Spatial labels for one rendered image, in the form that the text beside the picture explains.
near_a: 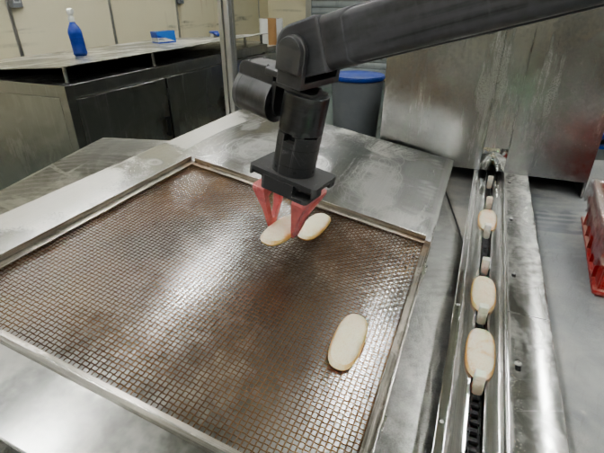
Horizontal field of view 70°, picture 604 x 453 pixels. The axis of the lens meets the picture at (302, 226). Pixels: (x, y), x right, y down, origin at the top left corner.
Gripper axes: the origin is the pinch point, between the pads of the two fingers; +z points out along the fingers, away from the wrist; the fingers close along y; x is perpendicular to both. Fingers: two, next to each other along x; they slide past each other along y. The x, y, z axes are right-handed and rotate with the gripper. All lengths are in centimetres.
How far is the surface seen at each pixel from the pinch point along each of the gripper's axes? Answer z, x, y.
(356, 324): 4.2, 6.9, -15.9
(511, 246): 5.2, -32.6, -31.1
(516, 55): -22, -71, -16
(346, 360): 4.5, 12.7, -17.3
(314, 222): 4.5, -11.2, 0.0
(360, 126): 85, -313, 98
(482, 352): 6.2, -1.6, -31.1
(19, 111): 47, -62, 171
